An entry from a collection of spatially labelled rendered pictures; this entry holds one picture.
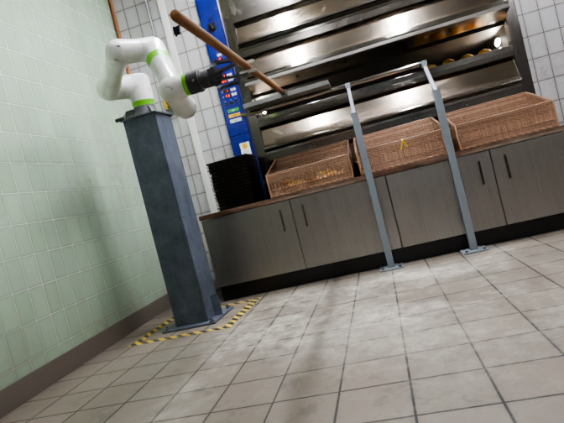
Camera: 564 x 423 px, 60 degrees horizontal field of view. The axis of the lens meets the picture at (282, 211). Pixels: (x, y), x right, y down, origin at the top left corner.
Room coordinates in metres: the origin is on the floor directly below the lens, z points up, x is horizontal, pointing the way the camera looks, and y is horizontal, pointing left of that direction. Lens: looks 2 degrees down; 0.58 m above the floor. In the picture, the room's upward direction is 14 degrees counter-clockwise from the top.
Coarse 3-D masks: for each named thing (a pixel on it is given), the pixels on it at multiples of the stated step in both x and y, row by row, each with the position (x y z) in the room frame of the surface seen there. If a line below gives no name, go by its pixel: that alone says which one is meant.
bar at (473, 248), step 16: (416, 64) 3.04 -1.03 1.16; (368, 80) 3.10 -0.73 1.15; (432, 80) 2.91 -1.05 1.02; (304, 96) 3.19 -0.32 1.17; (256, 112) 3.25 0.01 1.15; (352, 112) 2.91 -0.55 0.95; (448, 128) 2.81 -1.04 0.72; (448, 144) 2.81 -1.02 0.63; (368, 160) 2.90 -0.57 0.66; (448, 160) 2.85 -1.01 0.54; (368, 176) 2.91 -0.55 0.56; (464, 192) 2.81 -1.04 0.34; (464, 208) 2.81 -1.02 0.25; (464, 224) 2.83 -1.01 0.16; (384, 240) 2.91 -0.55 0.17
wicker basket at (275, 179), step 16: (336, 144) 3.52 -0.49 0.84; (288, 160) 3.59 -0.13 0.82; (304, 160) 3.55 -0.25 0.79; (320, 160) 3.52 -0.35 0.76; (336, 160) 3.07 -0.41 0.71; (352, 160) 3.47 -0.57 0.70; (272, 176) 3.15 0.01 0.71; (288, 176) 3.13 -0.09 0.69; (304, 176) 3.53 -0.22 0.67; (336, 176) 3.08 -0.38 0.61; (352, 176) 3.05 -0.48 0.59; (272, 192) 3.16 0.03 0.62; (288, 192) 3.13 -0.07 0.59
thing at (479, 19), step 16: (480, 16) 3.18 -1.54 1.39; (496, 16) 3.23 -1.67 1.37; (416, 32) 3.25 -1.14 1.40; (432, 32) 3.26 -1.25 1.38; (448, 32) 3.32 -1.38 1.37; (368, 48) 3.31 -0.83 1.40; (384, 48) 3.35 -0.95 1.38; (400, 48) 3.41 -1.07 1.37; (320, 64) 3.38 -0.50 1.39; (336, 64) 3.44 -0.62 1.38; (352, 64) 3.50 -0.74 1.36; (256, 80) 3.47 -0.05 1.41; (272, 80) 3.48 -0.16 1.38; (288, 80) 3.54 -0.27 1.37
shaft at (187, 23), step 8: (176, 16) 1.27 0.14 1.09; (184, 16) 1.30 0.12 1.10; (184, 24) 1.32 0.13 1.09; (192, 24) 1.36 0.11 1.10; (192, 32) 1.40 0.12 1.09; (200, 32) 1.43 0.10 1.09; (208, 40) 1.52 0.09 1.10; (216, 40) 1.58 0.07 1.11; (216, 48) 1.62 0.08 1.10; (224, 48) 1.67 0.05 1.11; (232, 56) 1.79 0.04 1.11; (240, 64) 1.92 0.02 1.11; (248, 64) 2.02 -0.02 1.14; (256, 72) 2.17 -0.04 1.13; (264, 80) 2.37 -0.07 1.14; (280, 88) 2.79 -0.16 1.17
